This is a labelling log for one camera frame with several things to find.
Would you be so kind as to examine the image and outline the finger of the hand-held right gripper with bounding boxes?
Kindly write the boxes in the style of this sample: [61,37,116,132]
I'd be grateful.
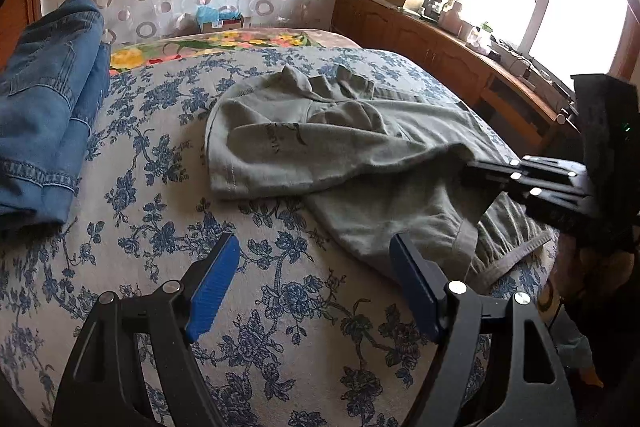
[460,174,597,233]
[460,155,590,182]

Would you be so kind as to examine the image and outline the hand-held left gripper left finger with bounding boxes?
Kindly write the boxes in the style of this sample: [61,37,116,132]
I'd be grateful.
[52,233,241,427]

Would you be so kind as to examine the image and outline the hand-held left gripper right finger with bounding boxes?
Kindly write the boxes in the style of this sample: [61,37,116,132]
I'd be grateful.
[390,233,576,427]

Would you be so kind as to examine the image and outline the grey pants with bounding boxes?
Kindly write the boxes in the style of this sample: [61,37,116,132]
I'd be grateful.
[205,64,558,295]

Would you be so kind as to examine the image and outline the blue floral bed sheet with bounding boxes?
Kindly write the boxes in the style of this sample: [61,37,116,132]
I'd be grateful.
[0,46,566,427]

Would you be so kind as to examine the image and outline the white boxes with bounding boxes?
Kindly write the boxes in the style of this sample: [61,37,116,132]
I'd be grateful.
[492,38,576,108]

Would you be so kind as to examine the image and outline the white bottles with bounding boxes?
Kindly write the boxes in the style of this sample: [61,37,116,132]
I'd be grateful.
[440,2,493,54]

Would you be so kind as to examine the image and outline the wooden cabinet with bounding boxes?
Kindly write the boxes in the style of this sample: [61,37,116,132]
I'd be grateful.
[331,0,581,152]

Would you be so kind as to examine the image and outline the colourful floral pillow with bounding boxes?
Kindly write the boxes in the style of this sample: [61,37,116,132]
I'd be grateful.
[109,28,361,75]

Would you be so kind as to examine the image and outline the folded blue jeans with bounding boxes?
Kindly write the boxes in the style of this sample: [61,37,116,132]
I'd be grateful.
[0,0,112,238]

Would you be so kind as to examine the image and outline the small box with blue cloth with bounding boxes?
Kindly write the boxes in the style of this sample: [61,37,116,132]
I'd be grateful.
[195,5,251,34]

